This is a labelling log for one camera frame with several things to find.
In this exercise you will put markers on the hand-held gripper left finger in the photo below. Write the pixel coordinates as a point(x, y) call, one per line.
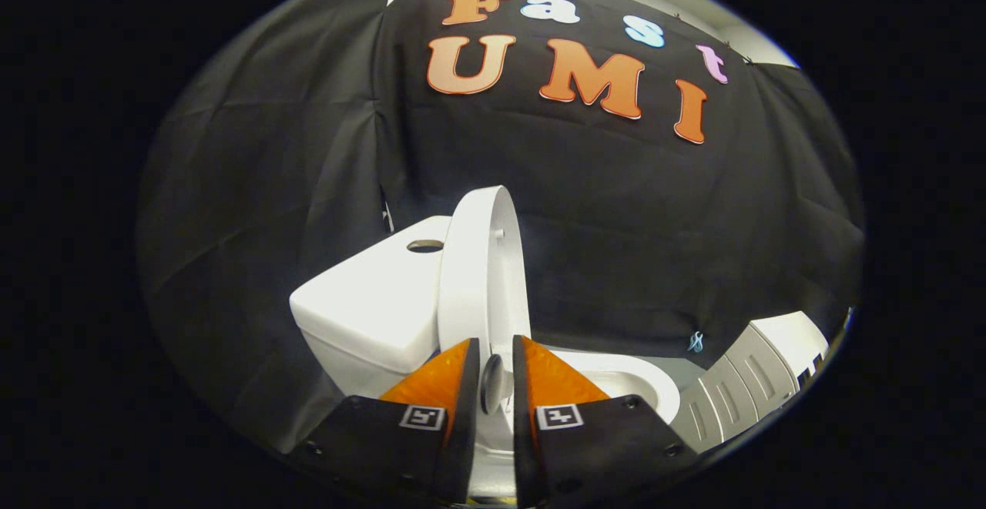
point(466, 416)

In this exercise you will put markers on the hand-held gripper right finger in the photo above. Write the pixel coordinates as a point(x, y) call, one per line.
point(524, 432)

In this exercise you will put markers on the white toilet lid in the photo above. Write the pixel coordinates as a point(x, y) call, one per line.
point(470, 278)

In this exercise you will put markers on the white toilet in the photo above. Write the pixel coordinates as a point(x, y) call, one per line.
point(370, 309)

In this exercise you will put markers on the pale blue clip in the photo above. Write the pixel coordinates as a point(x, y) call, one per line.
point(695, 342)

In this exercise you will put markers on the white drawer cabinet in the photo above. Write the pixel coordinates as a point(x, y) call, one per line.
point(739, 386)

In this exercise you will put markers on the black backdrop cloth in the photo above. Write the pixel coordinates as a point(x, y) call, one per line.
point(616, 224)

